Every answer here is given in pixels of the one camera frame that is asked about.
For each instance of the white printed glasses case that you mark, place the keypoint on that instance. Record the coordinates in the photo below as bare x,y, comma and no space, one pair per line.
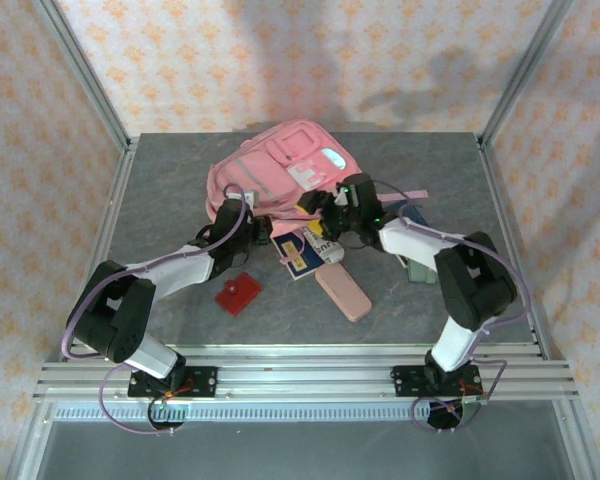
327,249

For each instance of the blue notebook yellow label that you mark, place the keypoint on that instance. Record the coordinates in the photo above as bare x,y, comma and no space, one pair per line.
292,250

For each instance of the pink backpack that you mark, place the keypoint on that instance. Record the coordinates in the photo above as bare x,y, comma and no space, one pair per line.
260,170

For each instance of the red wallet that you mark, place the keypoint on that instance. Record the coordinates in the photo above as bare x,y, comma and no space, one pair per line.
237,295

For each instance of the pink pencil case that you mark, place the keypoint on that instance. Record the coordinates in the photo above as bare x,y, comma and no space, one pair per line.
342,292

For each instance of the green wallet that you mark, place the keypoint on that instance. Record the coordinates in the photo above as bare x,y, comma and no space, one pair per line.
420,274

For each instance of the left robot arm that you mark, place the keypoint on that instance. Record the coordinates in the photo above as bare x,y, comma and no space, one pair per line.
180,270

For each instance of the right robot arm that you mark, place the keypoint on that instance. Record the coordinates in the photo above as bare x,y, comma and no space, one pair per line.
420,245

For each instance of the small circuit board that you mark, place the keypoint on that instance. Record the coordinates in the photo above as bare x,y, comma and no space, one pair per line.
472,405

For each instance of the grey lower panel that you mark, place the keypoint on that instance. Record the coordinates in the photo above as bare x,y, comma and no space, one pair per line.
300,452

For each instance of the aluminium side rail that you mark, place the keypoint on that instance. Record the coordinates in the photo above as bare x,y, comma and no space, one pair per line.
500,200
99,250

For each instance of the aluminium front rail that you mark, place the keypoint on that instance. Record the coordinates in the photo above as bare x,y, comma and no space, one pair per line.
305,375

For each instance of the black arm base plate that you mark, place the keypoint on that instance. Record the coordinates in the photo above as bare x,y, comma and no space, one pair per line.
405,381
205,382

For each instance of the aluminium frame post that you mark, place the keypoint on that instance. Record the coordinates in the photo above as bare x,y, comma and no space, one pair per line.
526,70
84,70

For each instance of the aluminium frame leg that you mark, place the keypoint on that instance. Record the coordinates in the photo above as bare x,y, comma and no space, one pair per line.
27,445
575,445

